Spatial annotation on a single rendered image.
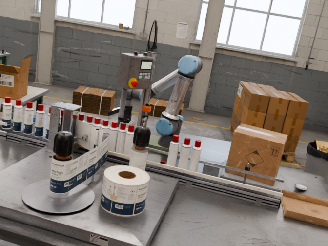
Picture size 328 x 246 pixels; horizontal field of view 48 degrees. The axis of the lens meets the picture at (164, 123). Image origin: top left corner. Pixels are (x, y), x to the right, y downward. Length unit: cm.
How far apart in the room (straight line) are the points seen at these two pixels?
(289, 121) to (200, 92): 251
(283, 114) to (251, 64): 230
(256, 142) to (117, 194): 101
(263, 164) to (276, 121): 324
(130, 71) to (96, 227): 91
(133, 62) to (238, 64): 559
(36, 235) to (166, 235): 52
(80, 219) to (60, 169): 23
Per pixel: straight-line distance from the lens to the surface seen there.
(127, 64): 208
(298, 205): 223
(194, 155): 206
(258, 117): 544
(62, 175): 163
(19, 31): 822
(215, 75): 753
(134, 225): 157
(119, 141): 215
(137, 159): 182
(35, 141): 236
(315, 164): 436
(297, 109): 554
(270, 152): 227
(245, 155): 230
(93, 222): 155
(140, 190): 158
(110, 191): 158
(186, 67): 228
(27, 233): 157
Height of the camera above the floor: 170
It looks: 16 degrees down
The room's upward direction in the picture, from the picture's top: 10 degrees clockwise
